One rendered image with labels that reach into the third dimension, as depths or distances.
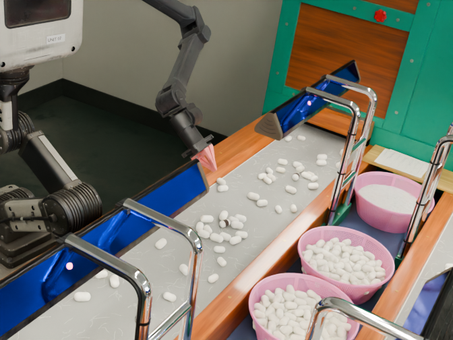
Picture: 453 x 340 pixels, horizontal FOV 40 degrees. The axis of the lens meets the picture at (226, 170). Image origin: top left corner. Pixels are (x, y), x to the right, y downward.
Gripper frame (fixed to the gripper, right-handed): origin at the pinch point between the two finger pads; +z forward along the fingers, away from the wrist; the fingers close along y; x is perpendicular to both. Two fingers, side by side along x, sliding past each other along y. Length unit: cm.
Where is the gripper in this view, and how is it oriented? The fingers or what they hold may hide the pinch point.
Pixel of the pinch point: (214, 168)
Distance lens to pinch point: 187.9
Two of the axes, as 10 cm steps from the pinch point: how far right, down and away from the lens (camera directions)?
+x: -6.4, 4.5, 6.3
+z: 5.8, 8.1, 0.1
